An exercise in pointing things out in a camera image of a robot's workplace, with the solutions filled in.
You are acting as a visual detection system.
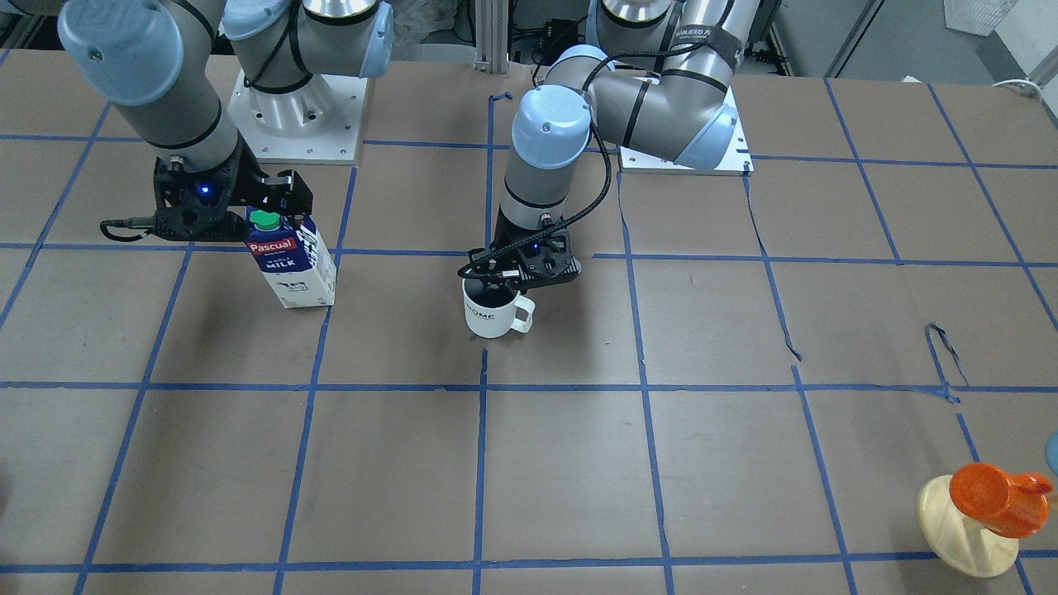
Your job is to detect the black gripper over cup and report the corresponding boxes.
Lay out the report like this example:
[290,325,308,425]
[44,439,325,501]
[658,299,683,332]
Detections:
[468,232,581,293]

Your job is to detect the black gripper holding milk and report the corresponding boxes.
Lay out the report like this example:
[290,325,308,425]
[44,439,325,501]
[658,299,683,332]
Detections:
[151,155,313,242]

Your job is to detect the white ceramic mug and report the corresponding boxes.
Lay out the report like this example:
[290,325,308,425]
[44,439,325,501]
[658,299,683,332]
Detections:
[462,280,534,339]

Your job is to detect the blue white milk carton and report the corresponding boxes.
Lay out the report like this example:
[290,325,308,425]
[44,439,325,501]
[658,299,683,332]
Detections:
[245,208,336,309]

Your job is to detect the orange mug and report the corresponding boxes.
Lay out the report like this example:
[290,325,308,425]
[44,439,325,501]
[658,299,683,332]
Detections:
[949,463,1054,539]

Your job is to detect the aluminium frame post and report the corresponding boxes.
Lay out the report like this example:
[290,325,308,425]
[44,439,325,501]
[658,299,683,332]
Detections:
[474,0,510,78]

